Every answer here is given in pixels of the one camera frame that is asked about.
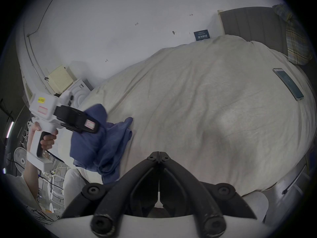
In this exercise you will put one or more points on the dark blue card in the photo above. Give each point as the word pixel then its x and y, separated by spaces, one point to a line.
pixel 201 35

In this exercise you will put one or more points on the dark blue shirt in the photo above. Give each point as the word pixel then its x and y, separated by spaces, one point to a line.
pixel 99 142

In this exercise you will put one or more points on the bed with beige sheet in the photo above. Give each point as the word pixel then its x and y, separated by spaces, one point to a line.
pixel 198 95

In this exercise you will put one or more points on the grey padded headboard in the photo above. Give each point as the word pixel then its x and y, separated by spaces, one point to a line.
pixel 252 23

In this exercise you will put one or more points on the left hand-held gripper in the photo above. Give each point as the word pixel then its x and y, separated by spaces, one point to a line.
pixel 43 108

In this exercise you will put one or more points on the plaid pillow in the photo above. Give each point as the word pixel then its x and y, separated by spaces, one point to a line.
pixel 296 43

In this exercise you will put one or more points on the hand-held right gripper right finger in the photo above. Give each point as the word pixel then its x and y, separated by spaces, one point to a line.
pixel 198 202

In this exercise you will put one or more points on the white standing fan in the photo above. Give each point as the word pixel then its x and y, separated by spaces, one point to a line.
pixel 20 158

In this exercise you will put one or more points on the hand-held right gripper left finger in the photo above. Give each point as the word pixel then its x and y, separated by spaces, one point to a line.
pixel 116 202

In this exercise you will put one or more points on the white washing machine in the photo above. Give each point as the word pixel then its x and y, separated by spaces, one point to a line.
pixel 79 94

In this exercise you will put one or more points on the person's left hand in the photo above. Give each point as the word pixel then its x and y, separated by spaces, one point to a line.
pixel 48 140

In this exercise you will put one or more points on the person's left forearm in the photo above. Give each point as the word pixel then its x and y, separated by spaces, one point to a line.
pixel 31 175

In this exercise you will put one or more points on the smartphone with pale frame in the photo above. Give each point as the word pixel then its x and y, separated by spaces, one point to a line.
pixel 288 83

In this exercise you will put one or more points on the person's legs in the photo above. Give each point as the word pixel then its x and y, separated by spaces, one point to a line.
pixel 73 185

